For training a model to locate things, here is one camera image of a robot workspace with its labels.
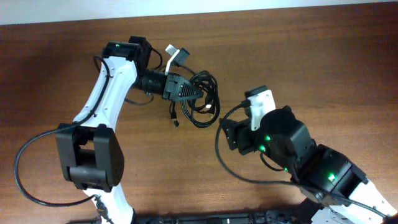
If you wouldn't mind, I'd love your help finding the black cable bundle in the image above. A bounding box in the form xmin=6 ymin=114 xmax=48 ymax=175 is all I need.
xmin=169 ymin=64 xmax=221 ymax=129

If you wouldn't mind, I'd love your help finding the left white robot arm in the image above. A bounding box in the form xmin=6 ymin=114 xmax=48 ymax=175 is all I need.
xmin=55 ymin=36 xmax=203 ymax=223

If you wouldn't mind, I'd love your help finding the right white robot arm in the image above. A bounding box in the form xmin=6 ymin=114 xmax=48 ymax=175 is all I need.
xmin=217 ymin=106 xmax=397 ymax=223

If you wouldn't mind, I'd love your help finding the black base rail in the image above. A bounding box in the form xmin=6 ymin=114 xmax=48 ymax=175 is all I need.
xmin=67 ymin=211 xmax=305 ymax=224

